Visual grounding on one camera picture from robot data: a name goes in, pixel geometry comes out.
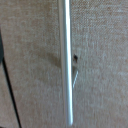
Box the silver bar drawer handle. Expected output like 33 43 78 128
57 0 80 127

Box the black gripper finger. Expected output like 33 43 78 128
0 29 5 65

